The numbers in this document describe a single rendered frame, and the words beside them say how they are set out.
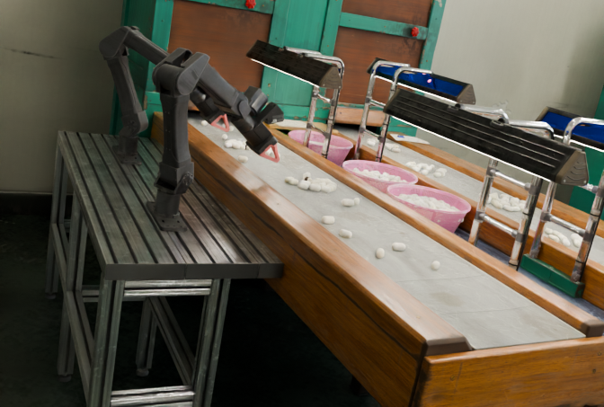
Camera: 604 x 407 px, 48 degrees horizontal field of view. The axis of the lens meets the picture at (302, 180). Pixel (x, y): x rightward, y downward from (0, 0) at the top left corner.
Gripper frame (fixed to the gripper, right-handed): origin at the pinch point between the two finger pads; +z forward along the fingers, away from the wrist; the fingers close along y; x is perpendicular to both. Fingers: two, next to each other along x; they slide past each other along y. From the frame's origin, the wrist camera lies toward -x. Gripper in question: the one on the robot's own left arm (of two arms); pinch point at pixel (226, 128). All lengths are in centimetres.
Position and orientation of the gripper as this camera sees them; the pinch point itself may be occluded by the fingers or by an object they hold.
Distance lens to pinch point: 235.3
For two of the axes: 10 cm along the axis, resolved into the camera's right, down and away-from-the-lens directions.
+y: -4.4, -3.1, 8.4
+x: -7.2, 6.9, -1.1
